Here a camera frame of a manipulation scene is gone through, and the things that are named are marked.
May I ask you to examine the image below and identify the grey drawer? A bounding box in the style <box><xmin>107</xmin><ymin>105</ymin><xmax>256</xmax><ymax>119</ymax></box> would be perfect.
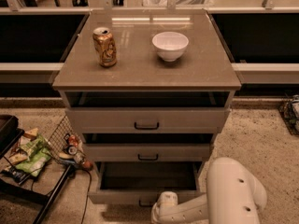
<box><xmin>65</xmin><ymin>108</ymin><xmax>230</xmax><ymax>134</ymax></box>
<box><xmin>89</xmin><ymin>161</ymin><xmax>203</xmax><ymax>207</ymax></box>
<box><xmin>82</xmin><ymin>144</ymin><xmax>210</xmax><ymax>161</ymax></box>

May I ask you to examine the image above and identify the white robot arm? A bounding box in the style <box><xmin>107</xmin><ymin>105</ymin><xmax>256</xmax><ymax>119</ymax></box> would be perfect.
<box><xmin>151</xmin><ymin>157</ymin><xmax>267</xmax><ymax>224</ymax></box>

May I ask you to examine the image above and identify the grey drawer cabinet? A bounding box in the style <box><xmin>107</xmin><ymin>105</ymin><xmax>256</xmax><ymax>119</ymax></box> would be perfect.
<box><xmin>51</xmin><ymin>8</ymin><xmax>242</xmax><ymax>185</ymax></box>

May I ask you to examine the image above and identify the white ceramic bowl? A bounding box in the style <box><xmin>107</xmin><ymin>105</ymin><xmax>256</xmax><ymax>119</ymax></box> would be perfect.
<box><xmin>152</xmin><ymin>32</ymin><xmax>189</xmax><ymax>62</ymax></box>

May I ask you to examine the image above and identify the gold soda can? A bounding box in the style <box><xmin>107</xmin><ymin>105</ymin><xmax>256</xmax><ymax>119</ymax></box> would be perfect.
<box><xmin>93</xmin><ymin>27</ymin><xmax>117</xmax><ymax>68</ymax></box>

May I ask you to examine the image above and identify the red soda can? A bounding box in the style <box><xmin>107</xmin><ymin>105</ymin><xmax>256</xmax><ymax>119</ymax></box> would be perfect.
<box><xmin>67</xmin><ymin>135</ymin><xmax>78</xmax><ymax>147</ymax></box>

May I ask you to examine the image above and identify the green chip bag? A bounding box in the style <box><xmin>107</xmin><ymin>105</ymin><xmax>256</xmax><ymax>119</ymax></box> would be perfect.
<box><xmin>15</xmin><ymin>134</ymin><xmax>51</xmax><ymax>177</ymax></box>

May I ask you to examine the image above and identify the blue snack bag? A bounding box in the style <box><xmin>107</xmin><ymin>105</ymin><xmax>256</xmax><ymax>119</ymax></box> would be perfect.
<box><xmin>1</xmin><ymin>166</ymin><xmax>29</xmax><ymax>185</ymax></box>

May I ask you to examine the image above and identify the black power cable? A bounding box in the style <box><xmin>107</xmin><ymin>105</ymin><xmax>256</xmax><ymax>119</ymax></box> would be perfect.
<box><xmin>79</xmin><ymin>169</ymin><xmax>93</xmax><ymax>224</ymax></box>

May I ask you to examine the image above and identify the wire mesh basket left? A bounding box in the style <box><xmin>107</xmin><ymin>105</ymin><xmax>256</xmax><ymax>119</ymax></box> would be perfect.
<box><xmin>48</xmin><ymin>116</ymin><xmax>78</xmax><ymax>165</ymax></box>

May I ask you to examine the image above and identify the wire basket right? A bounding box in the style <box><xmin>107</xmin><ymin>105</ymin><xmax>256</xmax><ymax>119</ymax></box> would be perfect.
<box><xmin>278</xmin><ymin>94</ymin><xmax>299</xmax><ymax>135</ymax></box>

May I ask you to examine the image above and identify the black cart frame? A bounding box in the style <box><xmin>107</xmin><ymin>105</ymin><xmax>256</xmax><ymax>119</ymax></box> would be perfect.
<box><xmin>0</xmin><ymin>114</ymin><xmax>76</xmax><ymax>224</ymax></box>

